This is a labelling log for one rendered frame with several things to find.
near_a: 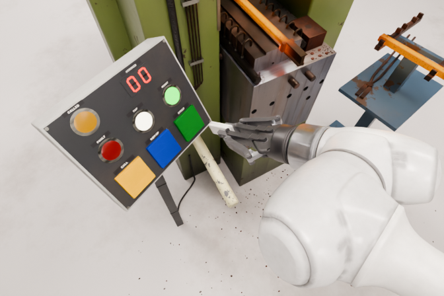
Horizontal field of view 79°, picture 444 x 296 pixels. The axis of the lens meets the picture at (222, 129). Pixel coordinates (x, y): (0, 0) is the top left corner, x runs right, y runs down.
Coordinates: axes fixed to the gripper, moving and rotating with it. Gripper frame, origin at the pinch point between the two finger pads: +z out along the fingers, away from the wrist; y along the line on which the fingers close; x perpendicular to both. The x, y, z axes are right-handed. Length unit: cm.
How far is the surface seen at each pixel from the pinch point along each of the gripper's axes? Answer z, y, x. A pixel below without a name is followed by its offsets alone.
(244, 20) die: 28, 50, 6
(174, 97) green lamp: 13.0, 0.2, 8.4
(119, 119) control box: 13.5, -14.0, 13.1
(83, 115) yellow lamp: 13.2, -19.3, 18.8
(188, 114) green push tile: 12.6, 1.0, 2.0
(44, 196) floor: 141, -47, -44
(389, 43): -12, 79, -24
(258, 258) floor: 33, 2, -105
